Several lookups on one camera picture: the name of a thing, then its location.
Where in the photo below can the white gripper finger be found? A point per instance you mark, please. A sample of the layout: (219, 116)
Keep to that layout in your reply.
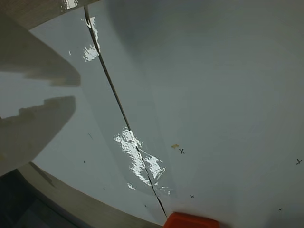
(31, 135)
(35, 59)

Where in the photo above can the orange cube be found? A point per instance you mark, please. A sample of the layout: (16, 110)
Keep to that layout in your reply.
(190, 221)

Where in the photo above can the clear glossy tape strip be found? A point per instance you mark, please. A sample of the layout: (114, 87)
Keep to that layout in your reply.
(133, 147)
(91, 53)

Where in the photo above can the white paper sheet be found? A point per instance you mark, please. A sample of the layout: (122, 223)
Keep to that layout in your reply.
(213, 95)
(99, 118)

